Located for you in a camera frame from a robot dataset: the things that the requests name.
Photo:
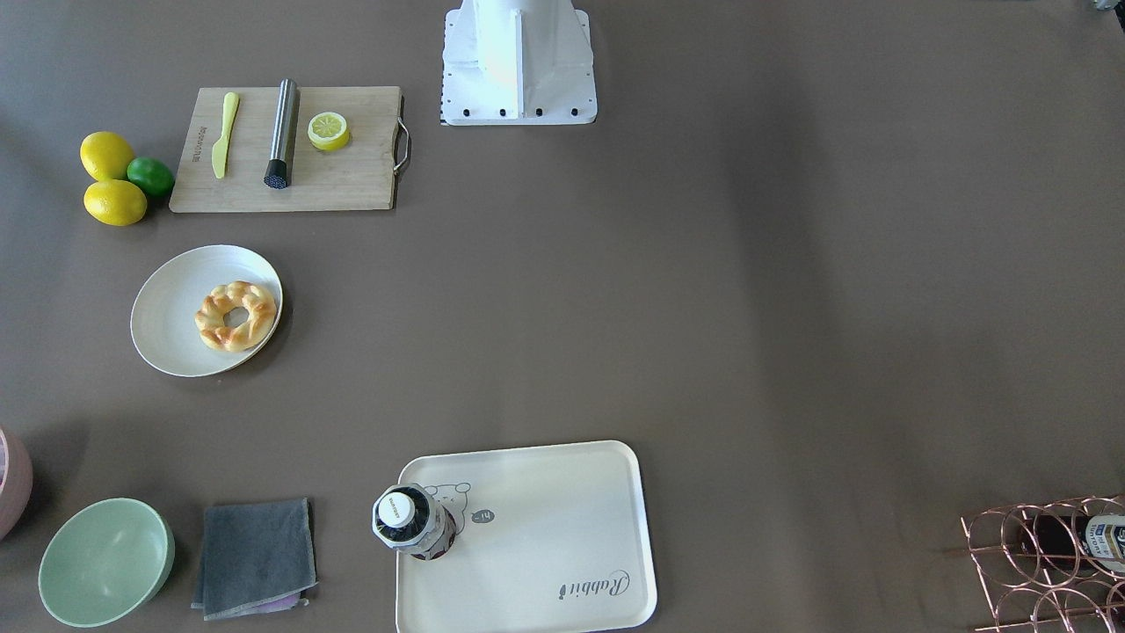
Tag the copper wire bottle rack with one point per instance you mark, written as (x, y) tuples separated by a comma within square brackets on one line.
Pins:
[(1021, 592)]

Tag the steel muddler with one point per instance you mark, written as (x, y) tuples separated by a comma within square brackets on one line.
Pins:
[(278, 172)]

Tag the cream serving tray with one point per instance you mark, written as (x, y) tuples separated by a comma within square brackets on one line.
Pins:
[(551, 539)]

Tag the braided donut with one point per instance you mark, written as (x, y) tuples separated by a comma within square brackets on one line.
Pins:
[(236, 316)]

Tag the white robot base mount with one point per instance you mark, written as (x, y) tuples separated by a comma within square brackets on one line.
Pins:
[(517, 63)]

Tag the white plate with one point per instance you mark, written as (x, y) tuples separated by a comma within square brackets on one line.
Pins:
[(162, 319)]

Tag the bottle in rack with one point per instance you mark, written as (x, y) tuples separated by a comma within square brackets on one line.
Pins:
[(1083, 542)]

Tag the green lime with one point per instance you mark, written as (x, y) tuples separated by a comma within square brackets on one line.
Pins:
[(152, 176)]

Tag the wooden cutting board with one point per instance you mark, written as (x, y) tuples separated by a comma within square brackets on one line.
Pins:
[(359, 177)]

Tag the yellow plastic knife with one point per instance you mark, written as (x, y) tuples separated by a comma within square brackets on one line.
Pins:
[(220, 149)]

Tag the green bowl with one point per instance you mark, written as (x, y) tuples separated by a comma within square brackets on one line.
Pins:
[(104, 562)]

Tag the dark tea bottle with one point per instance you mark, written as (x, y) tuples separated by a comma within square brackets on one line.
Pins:
[(410, 521)]

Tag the yellow lemon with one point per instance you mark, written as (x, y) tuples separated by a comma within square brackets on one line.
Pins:
[(115, 202), (106, 155)]

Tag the grey folded cloth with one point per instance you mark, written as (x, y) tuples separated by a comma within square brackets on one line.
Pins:
[(255, 559)]

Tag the pink bowl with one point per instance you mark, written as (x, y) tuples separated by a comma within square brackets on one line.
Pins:
[(17, 481)]

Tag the lemon half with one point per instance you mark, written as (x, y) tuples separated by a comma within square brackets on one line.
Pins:
[(328, 131)]

